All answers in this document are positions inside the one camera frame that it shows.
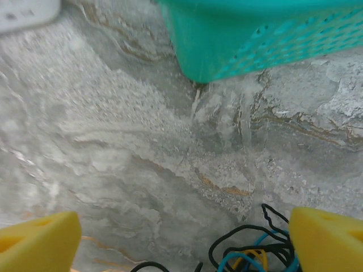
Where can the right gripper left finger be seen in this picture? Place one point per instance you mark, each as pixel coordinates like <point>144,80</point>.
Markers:
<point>37,246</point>

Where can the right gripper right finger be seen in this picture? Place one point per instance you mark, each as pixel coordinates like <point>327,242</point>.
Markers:
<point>329,243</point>

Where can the teal perforated plastic basket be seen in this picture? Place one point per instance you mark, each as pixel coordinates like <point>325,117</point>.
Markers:
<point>212,34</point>

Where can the white perforated plastic basket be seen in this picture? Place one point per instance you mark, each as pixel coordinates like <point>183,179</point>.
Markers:
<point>22,11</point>

